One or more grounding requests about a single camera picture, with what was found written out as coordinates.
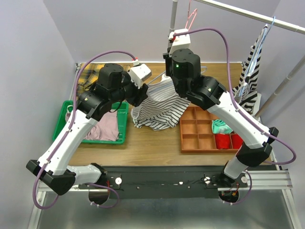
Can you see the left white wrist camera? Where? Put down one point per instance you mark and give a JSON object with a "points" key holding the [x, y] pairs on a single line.
{"points": [[139, 72]]}

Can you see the red cloth right compartment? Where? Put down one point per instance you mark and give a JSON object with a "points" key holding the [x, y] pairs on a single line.
{"points": [[236, 141]]}

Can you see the yellow plaid shirt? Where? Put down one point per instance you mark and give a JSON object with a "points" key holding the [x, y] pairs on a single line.
{"points": [[88, 77]]}

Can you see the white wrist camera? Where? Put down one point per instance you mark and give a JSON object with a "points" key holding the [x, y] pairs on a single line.
{"points": [[178, 42], [139, 72]]}

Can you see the mauve pink garment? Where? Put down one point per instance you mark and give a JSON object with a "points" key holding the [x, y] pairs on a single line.
{"points": [[91, 129]]}

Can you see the white black striped tank top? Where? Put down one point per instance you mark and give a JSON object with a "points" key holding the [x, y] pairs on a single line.
{"points": [[162, 108]]}

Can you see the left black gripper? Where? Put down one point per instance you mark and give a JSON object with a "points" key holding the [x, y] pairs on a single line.
{"points": [[142, 94]]}

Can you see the brown wooden compartment box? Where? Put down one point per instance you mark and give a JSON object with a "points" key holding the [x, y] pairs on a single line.
{"points": [[196, 133]]}

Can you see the red cloth left compartment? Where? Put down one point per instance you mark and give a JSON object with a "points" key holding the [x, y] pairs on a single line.
{"points": [[222, 141]]}

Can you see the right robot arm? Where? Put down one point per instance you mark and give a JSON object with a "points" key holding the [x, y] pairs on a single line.
{"points": [[183, 66]]}

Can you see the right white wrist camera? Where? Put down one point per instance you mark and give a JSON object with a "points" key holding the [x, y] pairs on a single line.
{"points": [[178, 42]]}

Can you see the pink wire hanger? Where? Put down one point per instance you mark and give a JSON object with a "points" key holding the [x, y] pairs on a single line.
{"points": [[191, 15]]}

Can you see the red cloth compartment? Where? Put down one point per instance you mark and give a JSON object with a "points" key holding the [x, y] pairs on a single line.
{"points": [[236, 141], [222, 141]]}

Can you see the wide striped hung tank top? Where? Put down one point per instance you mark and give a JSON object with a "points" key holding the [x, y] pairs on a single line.
{"points": [[250, 96]]}

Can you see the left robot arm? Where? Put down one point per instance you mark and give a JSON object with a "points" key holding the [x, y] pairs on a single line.
{"points": [[113, 85]]}

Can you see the blue hanger holding top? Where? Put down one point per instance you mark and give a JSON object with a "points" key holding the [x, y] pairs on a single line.
{"points": [[249, 70]]}

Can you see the green plastic tray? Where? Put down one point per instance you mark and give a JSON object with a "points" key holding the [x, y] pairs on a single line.
{"points": [[122, 116]]}

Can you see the mint green sock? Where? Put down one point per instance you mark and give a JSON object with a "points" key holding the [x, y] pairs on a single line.
{"points": [[220, 127]]}

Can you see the metal clothes rack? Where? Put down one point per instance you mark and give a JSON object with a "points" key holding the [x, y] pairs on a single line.
{"points": [[259, 17]]}

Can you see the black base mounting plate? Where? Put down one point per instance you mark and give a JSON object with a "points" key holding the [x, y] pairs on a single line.
{"points": [[168, 181]]}

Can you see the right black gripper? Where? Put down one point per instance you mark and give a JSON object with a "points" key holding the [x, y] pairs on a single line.
{"points": [[167, 58]]}

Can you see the blue wire hanger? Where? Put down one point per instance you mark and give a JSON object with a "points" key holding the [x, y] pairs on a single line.
{"points": [[203, 69]]}

